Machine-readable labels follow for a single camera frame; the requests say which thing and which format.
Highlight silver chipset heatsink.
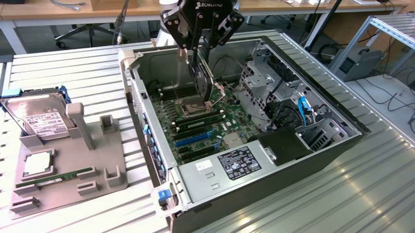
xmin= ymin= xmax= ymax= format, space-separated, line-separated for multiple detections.
xmin=223 ymin=134 xmax=245 ymax=149

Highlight open black PC case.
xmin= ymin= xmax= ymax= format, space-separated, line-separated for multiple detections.
xmin=117 ymin=35 xmax=373 ymax=233

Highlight wooden desk white legs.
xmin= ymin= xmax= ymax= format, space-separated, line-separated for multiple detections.
xmin=0 ymin=0 xmax=163 ymax=55

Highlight green loose RAM stick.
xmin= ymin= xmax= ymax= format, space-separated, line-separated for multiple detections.
xmin=15 ymin=167 xmax=94 ymax=189

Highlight black expansion slot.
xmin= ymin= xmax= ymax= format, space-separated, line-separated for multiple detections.
xmin=179 ymin=145 xmax=214 ymax=156
xmin=181 ymin=150 xmax=218 ymax=164
xmin=173 ymin=128 xmax=209 ymax=142

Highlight blue disk carrier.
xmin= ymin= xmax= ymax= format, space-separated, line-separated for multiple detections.
xmin=0 ymin=84 xmax=72 ymax=114

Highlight black power wire bundle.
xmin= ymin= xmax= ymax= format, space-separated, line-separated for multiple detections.
xmin=265 ymin=98 xmax=305 ymax=131

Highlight black plastic air shroud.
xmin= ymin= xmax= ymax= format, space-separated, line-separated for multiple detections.
xmin=249 ymin=127 xmax=315 ymax=167

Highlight silver power supply unit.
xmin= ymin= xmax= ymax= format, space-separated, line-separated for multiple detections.
xmin=175 ymin=140 xmax=283 ymax=204

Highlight grey floor appliance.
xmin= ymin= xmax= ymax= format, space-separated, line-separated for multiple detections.
xmin=329 ymin=45 xmax=386 ymax=82

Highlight black stand pole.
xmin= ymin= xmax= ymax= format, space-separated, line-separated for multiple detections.
xmin=305 ymin=0 xmax=343 ymax=49

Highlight grey network cable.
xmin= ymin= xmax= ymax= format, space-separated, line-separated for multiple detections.
xmin=51 ymin=0 xmax=87 ymax=10

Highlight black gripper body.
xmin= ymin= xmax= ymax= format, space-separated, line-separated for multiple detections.
xmin=177 ymin=0 xmax=234 ymax=50

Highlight silver CPU chip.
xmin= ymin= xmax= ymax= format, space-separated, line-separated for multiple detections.
xmin=23 ymin=152 xmax=54 ymax=177

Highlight long wooden desk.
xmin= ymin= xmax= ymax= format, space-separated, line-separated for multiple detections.
xmin=239 ymin=0 xmax=410 ymax=49

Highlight black office chair base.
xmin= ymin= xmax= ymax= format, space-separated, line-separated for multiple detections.
xmin=54 ymin=23 xmax=130 ymax=48
xmin=246 ymin=14 xmax=297 ymax=31

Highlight black graphics card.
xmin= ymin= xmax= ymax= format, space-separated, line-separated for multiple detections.
xmin=178 ymin=30 xmax=215 ymax=102

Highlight coiled black cable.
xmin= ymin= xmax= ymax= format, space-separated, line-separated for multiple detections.
xmin=319 ymin=43 xmax=341 ymax=61

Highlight open metal socket cover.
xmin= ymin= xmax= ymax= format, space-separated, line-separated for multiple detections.
xmin=210 ymin=82 xmax=230 ymax=107

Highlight green motherboard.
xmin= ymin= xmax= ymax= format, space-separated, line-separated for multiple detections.
xmin=147 ymin=81 xmax=265 ymax=166

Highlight silver perforated drive cage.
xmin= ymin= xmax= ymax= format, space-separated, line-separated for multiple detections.
xmin=238 ymin=59 xmax=295 ymax=132

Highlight blue data wire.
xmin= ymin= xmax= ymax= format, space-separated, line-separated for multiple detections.
xmin=297 ymin=96 xmax=313 ymax=127

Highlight blue case latch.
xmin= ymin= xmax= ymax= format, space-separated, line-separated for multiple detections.
xmin=157 ymin=189 xmax=173 ymax=202

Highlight grey parts rack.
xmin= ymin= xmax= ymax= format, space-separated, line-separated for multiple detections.
xmin=7 ymin=102 xmax=130 ymax=221

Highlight silver hard disk drive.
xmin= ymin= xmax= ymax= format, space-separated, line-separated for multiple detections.
xmin=0 ymin=93 xmax=71 ymax=141

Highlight blue expansion slot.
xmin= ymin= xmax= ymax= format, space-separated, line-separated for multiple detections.
xmin=175 ymin=134 xmax=210 ymax=147

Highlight black RAM slot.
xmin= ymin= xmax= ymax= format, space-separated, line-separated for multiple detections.
xmin=159 ymin=83 xmax=198 ymax=96
xmin=162 ymin=88 xmax=199 ymax=102

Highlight silver disk bay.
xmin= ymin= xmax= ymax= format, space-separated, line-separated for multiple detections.
xmin=297 ymin=118 xmax=351 ymax=151

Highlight black floor cable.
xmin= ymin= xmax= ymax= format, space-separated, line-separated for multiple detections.
xmin=355 ymin=74 xmax=415 ymax=114

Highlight robot cable bundle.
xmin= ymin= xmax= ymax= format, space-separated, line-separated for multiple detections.
xmin=114 ymin=0 xmax=131 ymax=45

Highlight aluminium frame rack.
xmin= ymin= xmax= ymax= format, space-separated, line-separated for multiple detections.
xmin=329 ymin=14 xmax=415 ymax=81

